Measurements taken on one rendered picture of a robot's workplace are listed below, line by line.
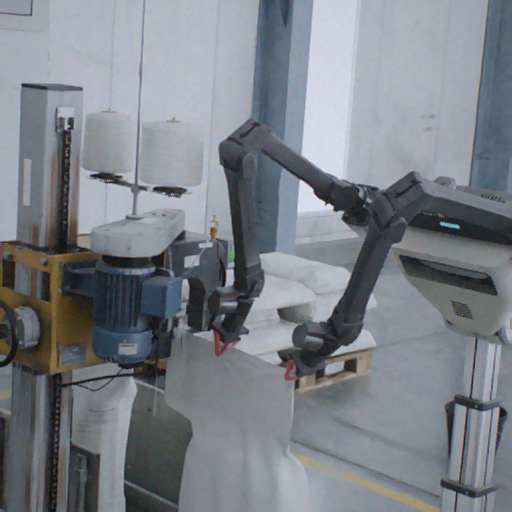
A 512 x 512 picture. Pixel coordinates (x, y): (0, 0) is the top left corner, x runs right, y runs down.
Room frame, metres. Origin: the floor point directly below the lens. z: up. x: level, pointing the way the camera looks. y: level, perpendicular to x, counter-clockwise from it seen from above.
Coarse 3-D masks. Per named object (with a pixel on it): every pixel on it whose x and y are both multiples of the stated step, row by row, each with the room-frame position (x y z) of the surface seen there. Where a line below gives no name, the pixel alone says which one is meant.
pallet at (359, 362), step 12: (144, 360) 6.20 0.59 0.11; (336, 360) 6.39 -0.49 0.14; (348, 360) 6.59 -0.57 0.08; (360, 360) 6.57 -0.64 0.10; (144, 372) 6.24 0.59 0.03; (348, 372) 6.56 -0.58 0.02; (360, 372) 6.58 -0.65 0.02; (300, 384) 6.16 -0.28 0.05; (312, 384) 6.24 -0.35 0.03; (324, 384) 6.32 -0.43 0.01
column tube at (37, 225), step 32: (32, 96) 2.94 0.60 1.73; (64, 96) 2.94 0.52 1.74; (32, 128) 2.94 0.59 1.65; (32, 160) 2.94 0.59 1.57; (32, 192) 2.93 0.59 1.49; (32, 224) 2.93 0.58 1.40; (64, 224) 2.95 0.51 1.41; (32, 288) 2.92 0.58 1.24; (32, 384) 2.91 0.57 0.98; (32, 416) 2.91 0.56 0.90; (64, 416) 2.97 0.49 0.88; (32, 448) 2.91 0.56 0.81; (64, 448) 2.98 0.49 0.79; (32, 480) 2.91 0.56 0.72; (64, 480) 2.98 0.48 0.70
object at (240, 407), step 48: (192, 336) 3.17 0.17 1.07; (192, 384) 3.16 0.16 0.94; (240, 384) 3.03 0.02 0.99; (288, 384) 2.88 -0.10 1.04; (192, 432) 3.09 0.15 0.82; (240, 432) 3.00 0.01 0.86; (288, 432) 2.88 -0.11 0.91; (192, 480) 3.03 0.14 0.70; (240, 480) 2.91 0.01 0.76; (288, 480) 2.87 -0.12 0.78
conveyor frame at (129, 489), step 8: (128, 488) 3.65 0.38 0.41; (136, 488) 3.63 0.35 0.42; (128, 496) 3.65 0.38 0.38; (136, 496) 3.62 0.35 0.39; (144, 496) 3.60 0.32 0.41; (152, 496) 3.57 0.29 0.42; (136, 504) 3.62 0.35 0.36; (144, 504) 3.60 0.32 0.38; (152, 504) 3.57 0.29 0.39; (160, 504) 3.54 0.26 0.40; (168, 504) 3.52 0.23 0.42
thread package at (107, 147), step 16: (96, 112) 3.15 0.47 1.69; (112, 112) 3.14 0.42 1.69; (96, 128) 3.10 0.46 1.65; (112, 128) 3.10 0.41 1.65; (128, 128) 3.13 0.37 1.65; (96, 144) 3.10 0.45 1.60; (112, 144) 3.10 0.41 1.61; (128, 144) 3.13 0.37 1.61; (96, 160) 3.09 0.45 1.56; (112, 160) 3.09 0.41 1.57; (128, 160) 3.13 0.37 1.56
